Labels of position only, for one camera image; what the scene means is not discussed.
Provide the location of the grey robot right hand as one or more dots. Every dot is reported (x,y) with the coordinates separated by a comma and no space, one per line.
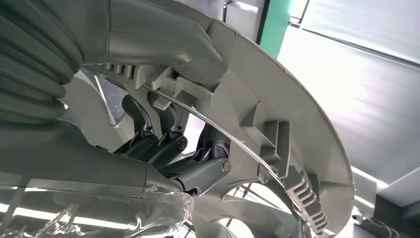
(65,164)

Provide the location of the green post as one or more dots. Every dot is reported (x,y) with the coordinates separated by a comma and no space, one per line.
(275,23)

